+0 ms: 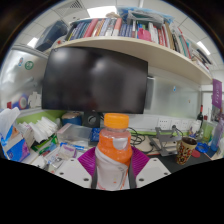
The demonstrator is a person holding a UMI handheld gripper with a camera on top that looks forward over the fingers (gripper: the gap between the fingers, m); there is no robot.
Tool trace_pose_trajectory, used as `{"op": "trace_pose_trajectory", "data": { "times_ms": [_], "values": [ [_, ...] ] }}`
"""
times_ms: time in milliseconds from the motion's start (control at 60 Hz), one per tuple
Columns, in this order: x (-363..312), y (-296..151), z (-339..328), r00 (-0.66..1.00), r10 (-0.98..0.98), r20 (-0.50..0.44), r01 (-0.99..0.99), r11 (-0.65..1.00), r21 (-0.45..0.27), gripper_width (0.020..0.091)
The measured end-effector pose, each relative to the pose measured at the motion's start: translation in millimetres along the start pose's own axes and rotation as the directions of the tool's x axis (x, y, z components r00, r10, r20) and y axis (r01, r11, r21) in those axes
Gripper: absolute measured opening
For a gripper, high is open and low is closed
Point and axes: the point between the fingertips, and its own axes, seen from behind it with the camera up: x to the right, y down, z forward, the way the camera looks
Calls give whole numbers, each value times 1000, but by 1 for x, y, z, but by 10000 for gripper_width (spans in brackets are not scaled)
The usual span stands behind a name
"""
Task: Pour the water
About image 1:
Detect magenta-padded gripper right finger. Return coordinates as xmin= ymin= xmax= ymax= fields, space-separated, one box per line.
xmin=128 ymin=146 xmax=172 ymax=190

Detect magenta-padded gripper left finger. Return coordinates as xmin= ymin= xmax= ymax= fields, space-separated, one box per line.
xmin=54 ymin=146 xmax=99 ymax=190

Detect white wall sockets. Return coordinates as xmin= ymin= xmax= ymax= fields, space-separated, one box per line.
xmin=156 ymin=116 xmax=193 ymax=132

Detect ceiling light panels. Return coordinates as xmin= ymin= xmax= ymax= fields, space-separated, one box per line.
xmin=26 ymin=5 xmax=212 ymax=56

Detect white folded tissue stack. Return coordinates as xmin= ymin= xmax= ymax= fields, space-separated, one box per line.
xmin=18 ymin=116 xmax=59 ymax=144

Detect small blue device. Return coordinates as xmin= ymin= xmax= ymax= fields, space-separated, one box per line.
xmin=89 ymin=127 xmax=102 ymax=143

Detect purple hanging banner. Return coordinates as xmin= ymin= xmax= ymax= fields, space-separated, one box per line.
xmin=211 ymin=78 xmax=224 ymax=109

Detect blue tissue box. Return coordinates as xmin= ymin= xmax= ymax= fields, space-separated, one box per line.
xmin=0 ymin=107 xmax=32 ymax=163

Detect orange-capped drink bottle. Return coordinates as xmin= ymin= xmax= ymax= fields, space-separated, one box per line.
xmin=94 ymin=113 xmax=134 ymax=192

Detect tangled black cables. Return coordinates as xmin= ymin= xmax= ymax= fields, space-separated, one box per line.
xmin=128 ymin=126 xmax=148 ymax=146

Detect floral patterned cup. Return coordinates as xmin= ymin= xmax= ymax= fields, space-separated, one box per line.
xmin=175 ymin=136 xmax=198 ymax=166

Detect black computer monitor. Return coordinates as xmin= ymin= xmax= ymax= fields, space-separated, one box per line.
xmin=41 ymin=46 xmax=149 ymax=128

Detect grey metal laptop stand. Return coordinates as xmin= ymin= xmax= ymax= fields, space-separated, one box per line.
xmin=148 ymin=125 xmax=184 ymax=157

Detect clear plastic box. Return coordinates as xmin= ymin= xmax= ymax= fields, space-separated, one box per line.
xmin=56 ymin=123 xmax=93 ymax=141

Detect flat round red coaster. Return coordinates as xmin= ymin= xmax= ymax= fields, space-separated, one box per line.
xmin=191 ymin=149 xmax=202 ymax=159

